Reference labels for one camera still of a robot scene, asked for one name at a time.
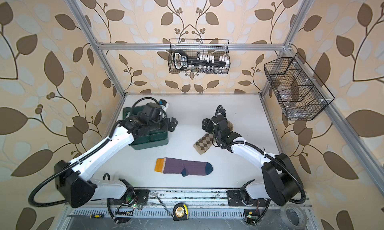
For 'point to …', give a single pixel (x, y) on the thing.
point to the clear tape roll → (294, 216)
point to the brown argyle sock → (202, 145)
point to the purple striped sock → (173, 165)
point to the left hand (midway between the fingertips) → (172, 120)
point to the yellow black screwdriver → (88, 216)
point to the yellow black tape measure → (180, 212)
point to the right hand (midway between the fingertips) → (208, 123)
